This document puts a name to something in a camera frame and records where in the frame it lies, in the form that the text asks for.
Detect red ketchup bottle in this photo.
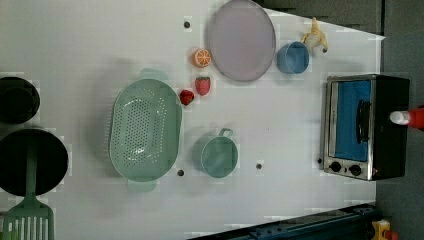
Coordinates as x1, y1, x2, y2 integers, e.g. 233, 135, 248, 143
390, 108, 424, 130

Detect black toaster oven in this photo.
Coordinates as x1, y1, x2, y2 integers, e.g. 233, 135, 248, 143
323, 74, 410, 181

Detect toy strawberry dark red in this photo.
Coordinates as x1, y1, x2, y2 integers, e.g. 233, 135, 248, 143
179, 90, 195, 106

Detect green measuring cup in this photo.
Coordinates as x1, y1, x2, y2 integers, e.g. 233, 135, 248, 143
192, 128, 239, 178

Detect toy strawberry light red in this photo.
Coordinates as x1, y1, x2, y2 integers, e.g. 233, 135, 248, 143
195, 77, 211, 96

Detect toy orange half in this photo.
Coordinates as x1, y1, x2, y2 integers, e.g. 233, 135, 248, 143
192, 49, 211, 68

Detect green perforated colander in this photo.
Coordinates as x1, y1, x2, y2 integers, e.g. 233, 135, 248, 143
108, 68, 182, 192

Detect grey round plate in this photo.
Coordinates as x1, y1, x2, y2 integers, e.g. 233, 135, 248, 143
208, 0, 276, 81

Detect blue cup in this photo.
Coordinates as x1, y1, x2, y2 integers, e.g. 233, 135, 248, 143
276, 42, 309, 74

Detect peeled toy banana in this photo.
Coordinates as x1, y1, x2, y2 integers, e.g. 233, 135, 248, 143
301, 17, 328, 53

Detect large black round pan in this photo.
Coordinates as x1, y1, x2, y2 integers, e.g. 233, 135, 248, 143
0, 128, 69, 196

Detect small black round pot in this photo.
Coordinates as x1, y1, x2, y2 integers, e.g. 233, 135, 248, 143
0, 76, 40, 124

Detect green slotted spatula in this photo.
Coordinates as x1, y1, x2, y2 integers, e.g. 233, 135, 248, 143
2, 138, 55, 240

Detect blue metal frame rail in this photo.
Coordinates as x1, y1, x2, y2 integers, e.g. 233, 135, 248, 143
191, 204, 381, 240

